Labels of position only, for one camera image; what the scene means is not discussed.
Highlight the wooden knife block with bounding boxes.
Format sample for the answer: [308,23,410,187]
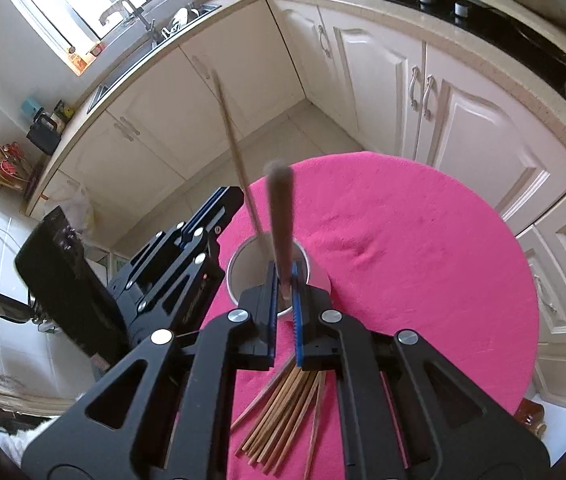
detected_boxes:
[0,142,39,191]

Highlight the steel sink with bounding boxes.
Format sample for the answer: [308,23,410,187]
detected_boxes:
[86,2,221,111]

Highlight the cream lower cabinets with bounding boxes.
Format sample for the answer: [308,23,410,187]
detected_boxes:
[26,0,566,411]

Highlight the pink tablecloth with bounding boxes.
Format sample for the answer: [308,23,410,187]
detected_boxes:
[170,150,542,480]

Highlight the orange label bottle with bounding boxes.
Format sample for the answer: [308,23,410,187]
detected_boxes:
[66,46,88,75]

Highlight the white plastic bag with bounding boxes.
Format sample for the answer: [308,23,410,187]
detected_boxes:
[46,182,95,238]

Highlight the bundle of wooden chopsticks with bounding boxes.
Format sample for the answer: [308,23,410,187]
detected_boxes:
[229,360,329,479]

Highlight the beige kitchen countertop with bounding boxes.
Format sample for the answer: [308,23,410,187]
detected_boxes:
[23,0,566,216]

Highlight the pink cup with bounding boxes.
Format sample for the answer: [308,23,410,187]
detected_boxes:
[226,236,332,320]

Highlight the black electric kettle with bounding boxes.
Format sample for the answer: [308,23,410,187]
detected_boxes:
[26,111,62,156]

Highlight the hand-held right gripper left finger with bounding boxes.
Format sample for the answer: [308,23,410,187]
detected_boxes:
[22,264,280,480]

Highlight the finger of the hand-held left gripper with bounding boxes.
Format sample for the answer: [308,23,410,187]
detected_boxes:
[123,227,226,343]
[128,186,245,281]

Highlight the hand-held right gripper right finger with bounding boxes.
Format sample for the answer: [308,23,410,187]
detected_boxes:
[290,270,552,480]

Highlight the single brown chopstick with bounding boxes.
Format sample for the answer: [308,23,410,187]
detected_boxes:
[264,160,296,306]
[211,71,265,241]

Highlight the dishes in wire rack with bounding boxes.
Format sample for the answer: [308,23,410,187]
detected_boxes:
[163,7,201,38]

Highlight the black glass gas hob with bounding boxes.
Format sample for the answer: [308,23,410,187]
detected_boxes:
[330,0,566,118]

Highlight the brown glass bottle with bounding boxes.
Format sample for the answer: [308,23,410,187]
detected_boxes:
[513,397,548,438]

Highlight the steel faucet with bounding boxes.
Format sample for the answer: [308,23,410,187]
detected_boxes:
[99,0,156,31]

